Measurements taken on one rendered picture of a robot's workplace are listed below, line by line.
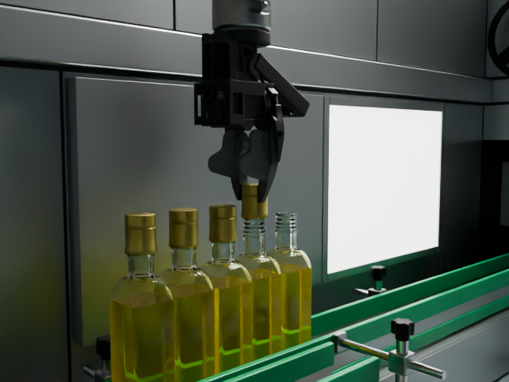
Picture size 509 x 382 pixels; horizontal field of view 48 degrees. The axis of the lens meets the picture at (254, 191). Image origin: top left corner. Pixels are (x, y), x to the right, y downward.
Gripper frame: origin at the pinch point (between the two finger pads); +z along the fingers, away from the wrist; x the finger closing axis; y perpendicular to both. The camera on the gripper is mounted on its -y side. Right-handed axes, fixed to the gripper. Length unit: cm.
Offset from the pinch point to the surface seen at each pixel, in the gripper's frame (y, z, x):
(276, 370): 2.5, 21.7, 6.7
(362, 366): -5.3, 21.2, 14.0
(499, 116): -96, -12, -11
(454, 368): -44, 35, 6
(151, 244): 17.3, 4.6, 2.0
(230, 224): 6.1, 3.6, 2.3
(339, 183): -32.9, 1.5, -12.2
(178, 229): 13.2, 3.5, 1.2
